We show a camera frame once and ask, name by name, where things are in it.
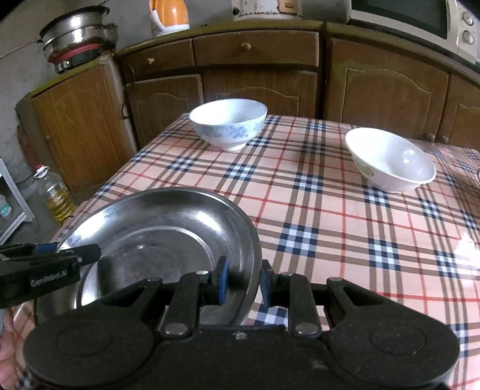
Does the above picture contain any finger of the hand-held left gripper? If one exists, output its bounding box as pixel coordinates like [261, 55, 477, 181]
[56, 244, 102, 268]
[0, 243, 59, 263]

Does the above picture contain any wide wooden drawer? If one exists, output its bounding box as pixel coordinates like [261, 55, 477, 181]
[192, 30, 321, 68]

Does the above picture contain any red black induction cooker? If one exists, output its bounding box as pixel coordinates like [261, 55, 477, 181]
[47, 41, 107, 75]

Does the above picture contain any small wooden drawer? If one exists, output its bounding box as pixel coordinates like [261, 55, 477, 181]
[120, 47, 196, 81]

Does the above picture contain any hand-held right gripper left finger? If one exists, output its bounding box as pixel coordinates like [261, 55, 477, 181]
[98, 257, 230, 337]

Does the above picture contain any white metal shelf rack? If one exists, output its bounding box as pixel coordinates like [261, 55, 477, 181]
[0, 155, 35, 244]

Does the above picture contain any person's left hand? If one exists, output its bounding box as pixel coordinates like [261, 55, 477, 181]
[0, 311, 17, 381]

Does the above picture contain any long wooden sideboard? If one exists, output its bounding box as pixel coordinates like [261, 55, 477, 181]
[116, 20, 480, 145]

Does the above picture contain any plaid tablecloth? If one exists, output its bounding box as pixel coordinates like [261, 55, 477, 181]
[11, 112, 480, 390]

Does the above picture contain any white ceramic bowl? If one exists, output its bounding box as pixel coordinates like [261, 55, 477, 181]
[344, 127, 437, 194]

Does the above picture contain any white rice cooker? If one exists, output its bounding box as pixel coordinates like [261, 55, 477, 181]
[230, 0, 304, 21]

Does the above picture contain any wooden side cabinet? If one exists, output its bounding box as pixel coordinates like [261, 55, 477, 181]
[15, 52, 141, 205]

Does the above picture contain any steel steamer pot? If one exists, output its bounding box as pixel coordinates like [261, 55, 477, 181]
[39, 5, 109, 57]

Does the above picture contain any stainless steel plate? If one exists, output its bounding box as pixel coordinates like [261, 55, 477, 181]
[34, 187, 263, 328]

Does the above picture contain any arched wooden cabinet door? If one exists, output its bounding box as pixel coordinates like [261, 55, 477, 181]
[444, 73, 480, 149]
[202, 69, 319, 117]
[125, 74, 205, 149]
[324, 37, 451, 136]

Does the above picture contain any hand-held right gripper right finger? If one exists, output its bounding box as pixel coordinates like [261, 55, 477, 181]
[260, 259, 380, 337]

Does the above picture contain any small steel pot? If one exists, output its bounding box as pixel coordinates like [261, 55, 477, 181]
[102, 22, 120, 45]

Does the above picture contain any cream microwave oven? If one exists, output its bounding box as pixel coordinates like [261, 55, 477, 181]
[349, 0, 480, 64]

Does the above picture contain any orange electric kettle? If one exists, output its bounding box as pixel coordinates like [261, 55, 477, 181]
[149, 0, 191, 37]

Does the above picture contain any cooking oil bottle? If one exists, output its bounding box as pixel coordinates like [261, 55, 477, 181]
[34, 163, 76, 226]

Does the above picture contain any blue patterned white bowl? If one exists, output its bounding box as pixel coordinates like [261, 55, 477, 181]
[188, 98, 268, 152]

